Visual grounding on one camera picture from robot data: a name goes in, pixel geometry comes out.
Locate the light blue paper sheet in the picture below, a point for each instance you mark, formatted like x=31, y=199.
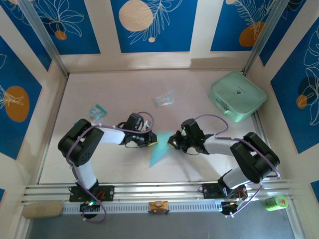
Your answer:
x=159, y=149

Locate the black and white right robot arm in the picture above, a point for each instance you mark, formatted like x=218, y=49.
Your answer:
x=256, y=156

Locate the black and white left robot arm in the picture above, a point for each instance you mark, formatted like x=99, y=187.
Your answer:
x=79, y=147

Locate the small clear plastic bag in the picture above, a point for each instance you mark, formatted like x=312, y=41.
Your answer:
x=163, y=100

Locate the blue printed snack packet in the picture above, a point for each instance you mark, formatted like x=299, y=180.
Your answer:
x=97, y=112

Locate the black connector board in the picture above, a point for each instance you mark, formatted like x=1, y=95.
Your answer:
x=230, y=207
x=89, y=206

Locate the mint green zip pouch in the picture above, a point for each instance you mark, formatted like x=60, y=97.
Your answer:
x=239, y=92

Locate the green cup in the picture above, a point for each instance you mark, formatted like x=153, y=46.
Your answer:
x=275, y=203

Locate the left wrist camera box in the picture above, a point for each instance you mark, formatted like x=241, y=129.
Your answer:
x=135, y=121

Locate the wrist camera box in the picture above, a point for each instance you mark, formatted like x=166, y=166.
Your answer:
x=192, y=128
x=135, y=121

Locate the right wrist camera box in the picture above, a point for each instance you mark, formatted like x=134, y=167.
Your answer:
x=192, y=128

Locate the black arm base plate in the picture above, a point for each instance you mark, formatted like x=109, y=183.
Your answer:
x=109, y=193
x=210, y=190

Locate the aluminium mounting rail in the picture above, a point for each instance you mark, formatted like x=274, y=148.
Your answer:
x=159, y=190

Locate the aluminium frame post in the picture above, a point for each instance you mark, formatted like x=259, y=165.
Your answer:
x=264, y=35
x=45, y=37

